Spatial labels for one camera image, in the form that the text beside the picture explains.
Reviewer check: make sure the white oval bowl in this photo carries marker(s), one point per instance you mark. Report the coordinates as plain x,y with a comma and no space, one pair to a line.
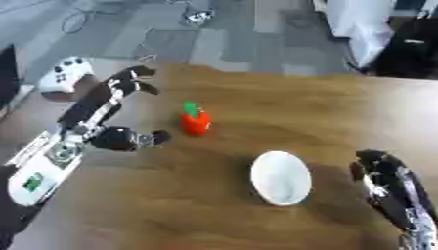
281,178

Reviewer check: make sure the black monitor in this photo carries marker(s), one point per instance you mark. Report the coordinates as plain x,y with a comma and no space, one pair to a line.
7,76

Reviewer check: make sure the black chair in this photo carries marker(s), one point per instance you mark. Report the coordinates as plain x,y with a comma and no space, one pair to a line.
409,49

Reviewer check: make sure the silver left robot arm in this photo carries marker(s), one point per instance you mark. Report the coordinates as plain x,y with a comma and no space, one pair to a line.
43,169

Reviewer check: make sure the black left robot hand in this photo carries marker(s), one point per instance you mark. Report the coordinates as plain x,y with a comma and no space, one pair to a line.
94,104

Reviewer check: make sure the white game controller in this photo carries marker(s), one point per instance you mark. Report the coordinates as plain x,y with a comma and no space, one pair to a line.
64,75

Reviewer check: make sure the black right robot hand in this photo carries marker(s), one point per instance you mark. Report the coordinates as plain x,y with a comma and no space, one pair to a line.
390,182

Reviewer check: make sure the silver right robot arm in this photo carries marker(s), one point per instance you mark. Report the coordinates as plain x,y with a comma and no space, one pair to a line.
422,239

